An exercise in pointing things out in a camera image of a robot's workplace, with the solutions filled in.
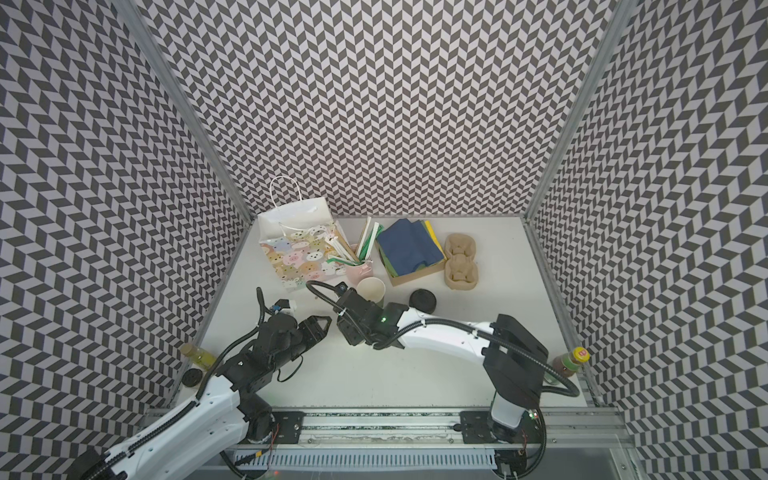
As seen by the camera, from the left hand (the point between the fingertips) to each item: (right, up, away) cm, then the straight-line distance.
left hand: (327, 326), depth 82 cm
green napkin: (+15, +17, +21) cm, 31 cm away
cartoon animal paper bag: (-9, +25, -2) cm, 26 cm away
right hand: (+9, 0, 0) cm, 9 cm away
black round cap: (-30, -10, -10) cm, 33 cm away
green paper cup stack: (+12, +9, +5) cm, 16 cm away
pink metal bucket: (+6, +13, +13) cm, 20 cm away
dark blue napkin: (+23, +23, +23) cm, 39 cm away
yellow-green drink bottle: (-30, -5, -8) cm, 32 cm away
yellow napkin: (+32, +29, +28) cm, 51 cm away
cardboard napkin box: (+25, +13, +12) cm, 31 cm away
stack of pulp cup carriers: (+40, +13, +15) cm, 45 cm away
